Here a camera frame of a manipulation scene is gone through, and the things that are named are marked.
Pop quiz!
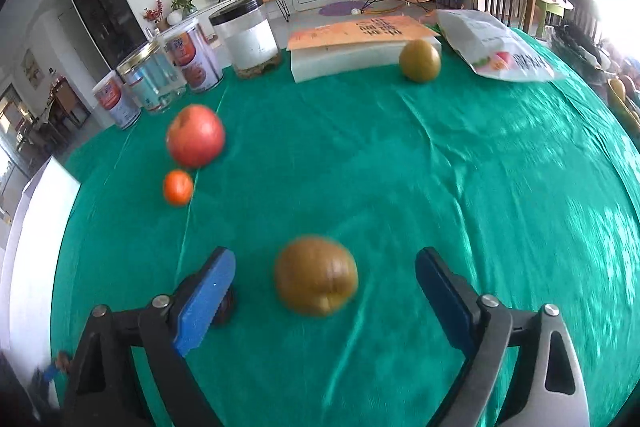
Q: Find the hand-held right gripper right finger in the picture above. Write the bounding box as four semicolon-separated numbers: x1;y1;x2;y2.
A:
415;247;591;427

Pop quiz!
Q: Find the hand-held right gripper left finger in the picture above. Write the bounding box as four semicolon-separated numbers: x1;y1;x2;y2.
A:
62;247;237;427

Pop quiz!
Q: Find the large brown pear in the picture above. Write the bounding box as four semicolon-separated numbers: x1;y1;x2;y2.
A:
274;235;359;318

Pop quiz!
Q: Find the small brown pear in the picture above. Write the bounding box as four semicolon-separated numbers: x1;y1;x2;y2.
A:
398;39;442;83

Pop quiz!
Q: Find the small dark red fruit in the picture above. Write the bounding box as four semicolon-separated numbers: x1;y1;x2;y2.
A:
211;287;237;328

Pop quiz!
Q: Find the orange tangerine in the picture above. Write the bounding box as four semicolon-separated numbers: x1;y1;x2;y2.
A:
163;170;194;206

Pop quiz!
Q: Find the green tablecloth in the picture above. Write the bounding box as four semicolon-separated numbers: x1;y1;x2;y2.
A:
50;27;640;427

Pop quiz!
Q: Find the red apple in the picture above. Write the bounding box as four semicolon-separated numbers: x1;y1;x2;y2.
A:
166;104;226;168

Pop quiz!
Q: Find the white board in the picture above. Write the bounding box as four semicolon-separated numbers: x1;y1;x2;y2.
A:
0;157;81;358

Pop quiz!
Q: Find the small red white can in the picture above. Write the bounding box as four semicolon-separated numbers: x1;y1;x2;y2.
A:
94;71;142;131

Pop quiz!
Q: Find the tall red white can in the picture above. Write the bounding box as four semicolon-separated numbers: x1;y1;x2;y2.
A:
162;18;224;94

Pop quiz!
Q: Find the white snack bag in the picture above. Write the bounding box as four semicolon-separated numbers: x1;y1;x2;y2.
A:
436;9;568;82

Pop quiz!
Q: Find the white foam box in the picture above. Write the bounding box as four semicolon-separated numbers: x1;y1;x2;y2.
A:
289;34;443;84

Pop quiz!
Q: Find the clear jar black lid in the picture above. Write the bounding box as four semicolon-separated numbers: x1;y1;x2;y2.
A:
209;0;282;80

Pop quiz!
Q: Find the orange paper envelope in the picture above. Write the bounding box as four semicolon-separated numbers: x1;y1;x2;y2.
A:
287;16;441;52

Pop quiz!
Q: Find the red flower bouquet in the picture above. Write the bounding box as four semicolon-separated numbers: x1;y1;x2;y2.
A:
143;0;166;32

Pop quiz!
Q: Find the leafy plant white pot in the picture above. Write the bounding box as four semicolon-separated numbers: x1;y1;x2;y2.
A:
167;0;201;26

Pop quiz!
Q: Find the purple round rug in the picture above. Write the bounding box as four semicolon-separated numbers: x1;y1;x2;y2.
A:
318;1;368;18

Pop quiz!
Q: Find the green plastic stool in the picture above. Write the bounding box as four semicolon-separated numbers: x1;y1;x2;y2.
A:
537;0;576;25

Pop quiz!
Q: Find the dark glass cabinet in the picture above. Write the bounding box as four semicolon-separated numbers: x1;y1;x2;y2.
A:
62;0;148;70

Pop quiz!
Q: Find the wall picture frame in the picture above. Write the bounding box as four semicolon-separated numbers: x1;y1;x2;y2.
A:
21;49;43;88

